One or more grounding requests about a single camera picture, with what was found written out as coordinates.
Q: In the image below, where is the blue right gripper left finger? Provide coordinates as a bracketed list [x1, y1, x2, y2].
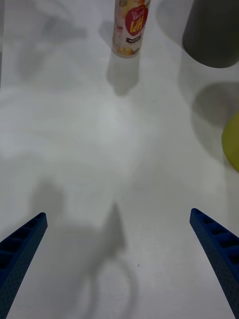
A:
[0, 212, 48, 319]

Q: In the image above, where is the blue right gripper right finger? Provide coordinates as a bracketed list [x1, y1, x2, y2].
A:
[189, 208, 239, 319]

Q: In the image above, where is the red-capped clear plastic bottle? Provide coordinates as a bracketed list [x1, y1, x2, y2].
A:
[111, 0, 151, 59]

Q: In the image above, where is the yellow-green plastic bin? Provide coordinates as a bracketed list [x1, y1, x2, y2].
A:
[221, 114, 239, 173]

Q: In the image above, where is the grey plastic bin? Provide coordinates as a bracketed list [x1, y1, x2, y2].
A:
[182, 0, 239, 69]

